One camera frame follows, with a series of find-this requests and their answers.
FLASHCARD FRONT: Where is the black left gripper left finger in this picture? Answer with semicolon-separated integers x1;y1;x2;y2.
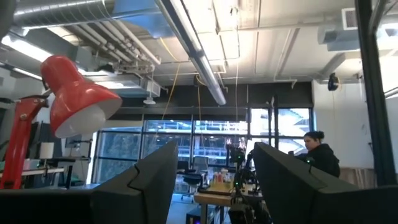
0;140;178;224

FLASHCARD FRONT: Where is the black vertical post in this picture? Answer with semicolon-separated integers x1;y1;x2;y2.
354;0;398;187

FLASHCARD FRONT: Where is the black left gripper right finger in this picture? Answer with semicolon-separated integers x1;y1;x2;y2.
253;142;398;224

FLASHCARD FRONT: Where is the black office chair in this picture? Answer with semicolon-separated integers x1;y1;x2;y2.
182;155;209;200

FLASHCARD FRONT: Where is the red desk lamp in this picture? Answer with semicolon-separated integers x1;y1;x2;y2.
0;55;123;190

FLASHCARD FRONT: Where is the white cylinder shade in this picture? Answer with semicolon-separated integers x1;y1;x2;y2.
39;142;55;160

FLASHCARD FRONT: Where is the yellow hanging cable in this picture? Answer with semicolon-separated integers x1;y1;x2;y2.
160;37;182;121

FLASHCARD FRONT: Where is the silver air duct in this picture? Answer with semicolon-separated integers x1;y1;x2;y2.
12;0;116;30

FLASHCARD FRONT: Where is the background wooden table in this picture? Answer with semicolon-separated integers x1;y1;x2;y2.
193;183;265;224

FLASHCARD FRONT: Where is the long ceiling light fixture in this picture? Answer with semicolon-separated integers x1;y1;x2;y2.
154;0;227;106

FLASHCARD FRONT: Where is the large window wall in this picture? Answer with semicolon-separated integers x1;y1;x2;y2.
93;107;313;184

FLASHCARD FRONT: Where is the person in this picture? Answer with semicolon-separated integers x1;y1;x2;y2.
295;130;341;179

